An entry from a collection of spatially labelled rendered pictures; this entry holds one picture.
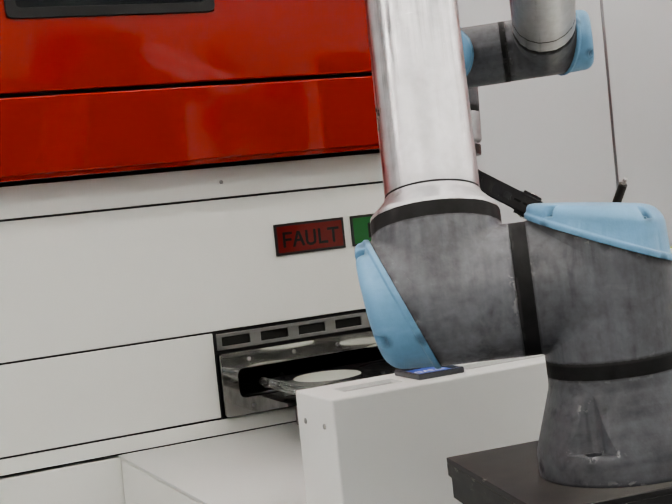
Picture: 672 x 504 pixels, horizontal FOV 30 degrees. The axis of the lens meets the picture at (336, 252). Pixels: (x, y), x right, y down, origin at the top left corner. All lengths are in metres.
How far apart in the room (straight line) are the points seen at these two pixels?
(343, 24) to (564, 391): 0.98
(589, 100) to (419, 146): 3.01
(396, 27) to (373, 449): 0.43
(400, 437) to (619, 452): 0.33
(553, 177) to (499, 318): 2.95
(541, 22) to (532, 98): 2.50
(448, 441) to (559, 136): 2.74
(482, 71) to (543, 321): 0.57
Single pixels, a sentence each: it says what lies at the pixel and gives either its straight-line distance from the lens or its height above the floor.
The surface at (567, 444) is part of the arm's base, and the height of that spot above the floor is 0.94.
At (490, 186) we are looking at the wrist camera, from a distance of 1.64.
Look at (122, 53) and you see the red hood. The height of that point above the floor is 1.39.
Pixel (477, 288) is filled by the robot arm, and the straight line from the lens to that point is 1.04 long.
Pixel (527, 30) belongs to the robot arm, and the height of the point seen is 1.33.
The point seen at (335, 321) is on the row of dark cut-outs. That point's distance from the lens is 1.96.
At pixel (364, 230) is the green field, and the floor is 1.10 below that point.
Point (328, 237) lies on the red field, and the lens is 1.94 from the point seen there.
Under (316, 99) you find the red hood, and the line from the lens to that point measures 1.90.
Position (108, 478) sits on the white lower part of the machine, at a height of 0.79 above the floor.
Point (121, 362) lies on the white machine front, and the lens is 1.84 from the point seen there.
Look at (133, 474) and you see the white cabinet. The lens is 1.80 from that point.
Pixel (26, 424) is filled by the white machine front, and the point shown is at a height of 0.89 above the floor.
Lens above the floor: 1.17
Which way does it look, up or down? 3 degrees down
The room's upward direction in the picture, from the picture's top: 6 degrees counter-clockwise
